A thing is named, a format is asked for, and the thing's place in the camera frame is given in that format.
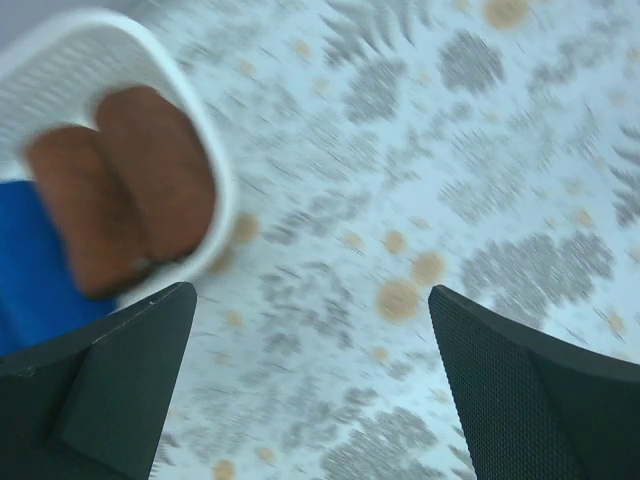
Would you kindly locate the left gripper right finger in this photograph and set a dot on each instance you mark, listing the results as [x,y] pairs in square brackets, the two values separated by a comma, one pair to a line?
[531,406]

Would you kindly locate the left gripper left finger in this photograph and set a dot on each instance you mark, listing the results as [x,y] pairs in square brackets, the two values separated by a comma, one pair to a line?
[91,404]

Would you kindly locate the brown towel pile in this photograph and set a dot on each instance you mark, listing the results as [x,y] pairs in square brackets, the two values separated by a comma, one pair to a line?
[156,151]

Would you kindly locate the right blue rolled towel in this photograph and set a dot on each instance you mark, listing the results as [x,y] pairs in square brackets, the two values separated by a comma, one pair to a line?
[39,299]

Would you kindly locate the floral patterned table mat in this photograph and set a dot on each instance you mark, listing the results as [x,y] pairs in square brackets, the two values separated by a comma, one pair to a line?
[382,148]

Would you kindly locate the white perforated plastic basket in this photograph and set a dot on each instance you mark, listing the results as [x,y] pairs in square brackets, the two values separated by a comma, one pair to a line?
[55,73]

